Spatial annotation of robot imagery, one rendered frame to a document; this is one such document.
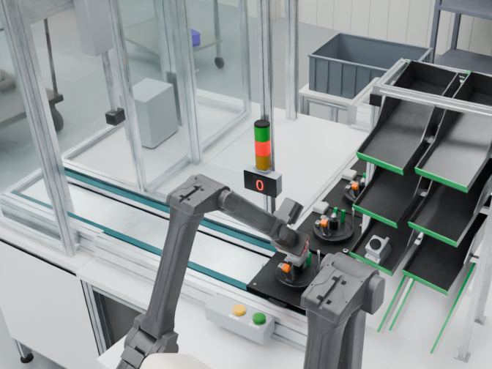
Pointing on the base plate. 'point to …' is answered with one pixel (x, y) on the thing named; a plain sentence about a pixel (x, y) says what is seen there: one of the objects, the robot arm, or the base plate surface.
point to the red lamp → (263, 148)
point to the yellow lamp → (263, 162)
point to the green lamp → (261, 135)
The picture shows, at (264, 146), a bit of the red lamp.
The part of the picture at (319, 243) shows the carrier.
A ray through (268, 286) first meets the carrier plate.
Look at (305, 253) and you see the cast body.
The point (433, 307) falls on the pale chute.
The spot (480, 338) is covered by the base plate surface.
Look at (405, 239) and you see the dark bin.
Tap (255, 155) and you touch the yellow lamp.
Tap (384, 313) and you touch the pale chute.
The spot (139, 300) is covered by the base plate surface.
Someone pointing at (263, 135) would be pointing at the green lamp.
